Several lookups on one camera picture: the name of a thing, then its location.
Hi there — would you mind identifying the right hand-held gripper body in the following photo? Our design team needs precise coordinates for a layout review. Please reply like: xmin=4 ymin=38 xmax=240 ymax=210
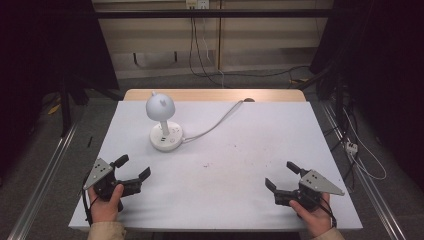
xmin=293 ymin=169 xmax=346 ymax=213

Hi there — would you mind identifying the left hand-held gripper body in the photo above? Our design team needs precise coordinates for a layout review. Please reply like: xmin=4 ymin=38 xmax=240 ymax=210
xmin=82 ymin=157 xmax=126 ymax=202

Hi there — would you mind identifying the person's right hand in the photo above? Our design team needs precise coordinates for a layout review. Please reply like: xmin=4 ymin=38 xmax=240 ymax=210
xmin=288 ymin=192 xmax=334 ymax=239

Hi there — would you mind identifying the person's left hand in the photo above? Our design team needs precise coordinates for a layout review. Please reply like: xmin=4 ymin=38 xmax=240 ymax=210
xmin=87 ymin=183 xmax=125 ymax=224

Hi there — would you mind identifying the white table mat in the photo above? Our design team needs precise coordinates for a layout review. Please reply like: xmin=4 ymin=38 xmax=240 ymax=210
xmin=68 ymin=99 xmax=364 ymax=233

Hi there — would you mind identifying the white power strip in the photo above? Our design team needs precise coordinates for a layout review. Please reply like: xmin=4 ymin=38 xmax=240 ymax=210
xmin=345 ymin=141 xmax=359 ymax=156

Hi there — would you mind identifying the white desk lamp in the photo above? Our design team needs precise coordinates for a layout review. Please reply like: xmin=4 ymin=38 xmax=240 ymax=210
xmin=145 ymin=91 xmax=185 ymax=153

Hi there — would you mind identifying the black metal stand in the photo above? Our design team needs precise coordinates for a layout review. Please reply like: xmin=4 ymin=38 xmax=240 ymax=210
xmin=58 ymin=74 xmax=91 ymax=138

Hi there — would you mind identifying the yellow floor tape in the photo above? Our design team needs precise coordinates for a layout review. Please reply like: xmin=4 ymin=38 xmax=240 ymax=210
xmin=47 ymin=102 xmax=62 ymax=116

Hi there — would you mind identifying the dark curtain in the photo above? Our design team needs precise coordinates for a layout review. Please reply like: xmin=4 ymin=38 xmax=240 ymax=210
xmin=0 ymin=0 xmax=120 ymax=188
xmin=309 ymin=0 xmax=424 ymax=191

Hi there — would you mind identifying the black horizontal bar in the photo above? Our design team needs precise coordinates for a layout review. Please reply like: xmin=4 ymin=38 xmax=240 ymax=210
xmin=92 ymin=8 xmax=334 ymax=19

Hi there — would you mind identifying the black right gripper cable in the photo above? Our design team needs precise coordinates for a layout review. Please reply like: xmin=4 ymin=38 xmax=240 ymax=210
xmin=313 ymin=194 xmax=338 ymax=229

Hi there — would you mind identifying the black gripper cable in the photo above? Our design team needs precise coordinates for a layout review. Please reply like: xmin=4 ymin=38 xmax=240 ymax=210
xmin=81 ymin=173 xmax=100 ymax=227
xmin=313 ymin=194 xmax=338 ymax=229

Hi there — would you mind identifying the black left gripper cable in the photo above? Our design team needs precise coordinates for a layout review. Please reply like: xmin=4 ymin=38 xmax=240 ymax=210
xmin=81 ymin=173 xmax=100 ymax=227

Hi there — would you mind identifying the aluminium floor rail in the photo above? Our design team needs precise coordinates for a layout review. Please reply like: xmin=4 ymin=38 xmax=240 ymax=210
xmin=320 ymin=101 xmax=408 ymax=240
xmin=6 ymin=119 xmax=81 ymax=240

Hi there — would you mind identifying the white floor cable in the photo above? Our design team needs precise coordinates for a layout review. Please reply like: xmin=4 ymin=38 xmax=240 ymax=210
xmin=342 ymin=108 xmax=388 ymax=182

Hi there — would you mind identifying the white lamp power cable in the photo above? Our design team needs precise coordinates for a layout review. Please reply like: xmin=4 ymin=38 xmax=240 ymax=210
xmin=181 ymin=99 xmax=245 ymax=143

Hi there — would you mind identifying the black floor cable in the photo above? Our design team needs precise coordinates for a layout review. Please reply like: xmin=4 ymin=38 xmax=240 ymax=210
xmin=199 ymin=64 xmax=313 ymax=88

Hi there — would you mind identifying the black hanging cable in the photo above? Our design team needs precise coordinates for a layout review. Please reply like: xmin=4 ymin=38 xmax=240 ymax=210
xmin=188 ymin=16 xmax=231 ymax=89

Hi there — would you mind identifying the white hanging cable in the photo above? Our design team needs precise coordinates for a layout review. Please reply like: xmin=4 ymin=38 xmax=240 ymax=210
xmin=201 ymin=16 xmax=226 ymax=88

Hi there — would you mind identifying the white wall socket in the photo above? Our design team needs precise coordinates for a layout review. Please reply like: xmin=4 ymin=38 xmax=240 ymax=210
xmin=185 ymin=0 xmax=211 ymax=10

